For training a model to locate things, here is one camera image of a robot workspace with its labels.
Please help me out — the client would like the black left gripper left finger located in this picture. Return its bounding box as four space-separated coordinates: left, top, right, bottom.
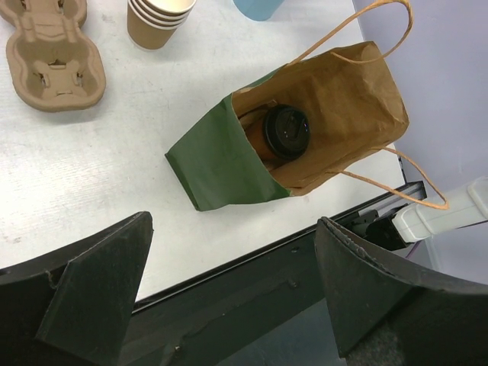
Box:
1 211 153 365

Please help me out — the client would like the black coffee cup lid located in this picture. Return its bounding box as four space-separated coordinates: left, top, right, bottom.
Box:
262 104 311 161

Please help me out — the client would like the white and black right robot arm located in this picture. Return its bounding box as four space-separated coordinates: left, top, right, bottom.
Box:
365 177 487 251

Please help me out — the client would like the brown paper coffee cup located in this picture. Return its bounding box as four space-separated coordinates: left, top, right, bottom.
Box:
246 114 281 161

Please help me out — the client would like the light blue straw holder cup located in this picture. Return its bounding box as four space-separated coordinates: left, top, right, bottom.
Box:
233 0 284 21

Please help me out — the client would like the stack of brown paper cups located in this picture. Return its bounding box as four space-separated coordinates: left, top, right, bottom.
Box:
127 0 197 50

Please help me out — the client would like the green and brown paper bag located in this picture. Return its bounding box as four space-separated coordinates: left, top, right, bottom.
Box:
166 41 409 211

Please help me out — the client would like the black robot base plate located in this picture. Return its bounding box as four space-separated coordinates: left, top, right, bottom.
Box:
121 181 426 366

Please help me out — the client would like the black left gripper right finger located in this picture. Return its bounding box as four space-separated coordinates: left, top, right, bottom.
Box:
315 217 487 365

